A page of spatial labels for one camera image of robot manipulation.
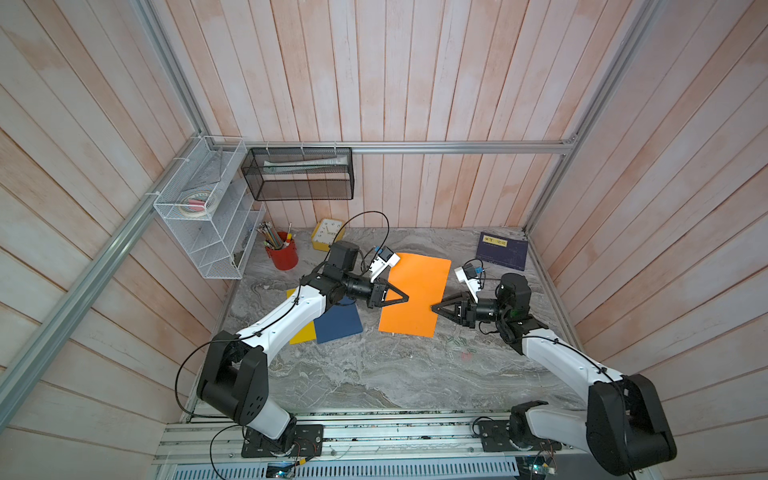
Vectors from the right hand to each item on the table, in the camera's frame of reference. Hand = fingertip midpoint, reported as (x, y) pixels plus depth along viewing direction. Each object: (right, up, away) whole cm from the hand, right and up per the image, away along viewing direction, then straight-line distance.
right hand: (434, 308), depth 75 cm
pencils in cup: (-51, +20, +26) cm, 60 cm away
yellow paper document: (-37, -11, +18) cm, 42 cm away
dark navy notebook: (+34, +16, +39) cm, 54 cm away
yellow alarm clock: (-36, +24, +42) cm, 60 cm away
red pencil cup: (-48, +13, +29) cm, 58 cm away
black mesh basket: (-43, +44, +32) cm, 69 cm away
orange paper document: (-3, +8, -4) cm, 9 cm away
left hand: (-8, +2, -2) cm, 9 cm away
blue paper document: (-28, -8, +20) cm, 35 cm away
